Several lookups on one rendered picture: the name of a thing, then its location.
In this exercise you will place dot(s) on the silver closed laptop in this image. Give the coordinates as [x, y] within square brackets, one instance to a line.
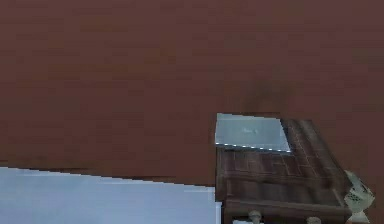
[250, 131]

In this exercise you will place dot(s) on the dark brown wooden cabinet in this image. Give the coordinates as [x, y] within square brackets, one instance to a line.
[266, 180]

